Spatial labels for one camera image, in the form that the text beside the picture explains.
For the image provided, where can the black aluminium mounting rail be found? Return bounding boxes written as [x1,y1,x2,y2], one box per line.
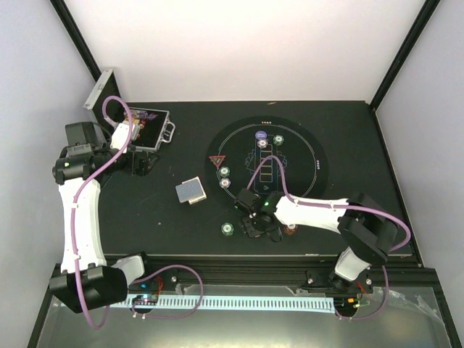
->
[112,253,374,294]

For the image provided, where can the round black poker mat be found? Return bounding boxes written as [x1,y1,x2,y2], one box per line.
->
[204,116,329,209]

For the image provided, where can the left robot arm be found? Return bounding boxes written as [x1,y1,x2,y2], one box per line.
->
[49,121,158,313]

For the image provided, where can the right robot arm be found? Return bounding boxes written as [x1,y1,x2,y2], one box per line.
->
[235,188,399,293]

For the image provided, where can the red triangular all-in button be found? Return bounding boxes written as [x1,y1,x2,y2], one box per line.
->
[209,154,226,170]

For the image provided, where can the blue chip stack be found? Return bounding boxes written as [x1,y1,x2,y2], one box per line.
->
[219,178,231,189]
[257,139,269,150]

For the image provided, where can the purple small blind button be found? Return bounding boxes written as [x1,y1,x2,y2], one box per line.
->
[255,130,268,140]

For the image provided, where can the brown poker chip stack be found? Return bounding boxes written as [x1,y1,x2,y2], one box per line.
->
[284,225,298,236]

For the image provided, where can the red dice in case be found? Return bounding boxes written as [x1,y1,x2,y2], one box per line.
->
[138,121,146,137]

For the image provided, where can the aluminium poker chip case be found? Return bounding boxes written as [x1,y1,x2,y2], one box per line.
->
[83,69,175,151]

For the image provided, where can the purple chips in case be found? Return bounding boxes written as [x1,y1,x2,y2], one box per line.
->
[130,109,158,121]

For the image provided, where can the white perforated cable strip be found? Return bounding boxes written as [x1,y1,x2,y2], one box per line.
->
[111,294,335,314]

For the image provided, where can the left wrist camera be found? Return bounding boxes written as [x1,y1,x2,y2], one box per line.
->
[109,121,140,150]

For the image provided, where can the green poker chip stack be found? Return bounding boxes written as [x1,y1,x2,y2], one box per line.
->
[221,223,234,236]

